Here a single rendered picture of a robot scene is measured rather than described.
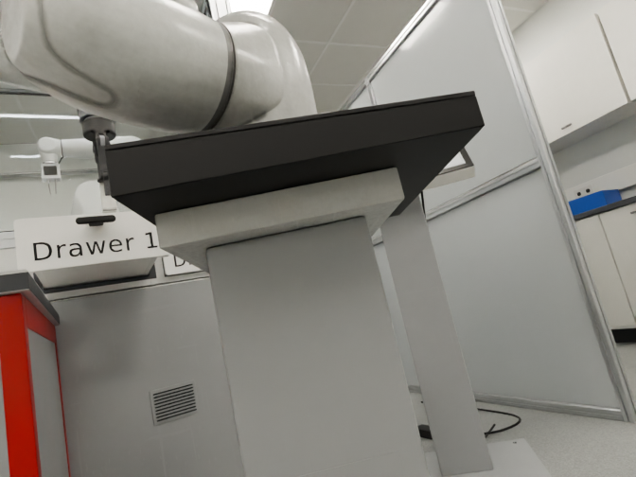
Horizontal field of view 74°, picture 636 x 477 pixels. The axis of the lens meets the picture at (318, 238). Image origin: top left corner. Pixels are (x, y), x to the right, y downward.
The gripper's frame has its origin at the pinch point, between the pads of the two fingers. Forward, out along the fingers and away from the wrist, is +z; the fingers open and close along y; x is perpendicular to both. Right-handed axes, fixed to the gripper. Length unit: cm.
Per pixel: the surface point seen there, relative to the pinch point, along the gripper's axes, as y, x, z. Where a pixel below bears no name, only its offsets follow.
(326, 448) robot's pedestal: 64, 14, 53
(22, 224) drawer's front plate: 10.8, -16.8, 8.5
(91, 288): -18.9, -5.6, 18.4
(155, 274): -18.8, 10.9, 17.2
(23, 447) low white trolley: 40, -16, 47
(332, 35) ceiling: -140, 191, -181
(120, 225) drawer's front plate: 10.9, 1.0, 10.3
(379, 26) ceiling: -123, 226, -182
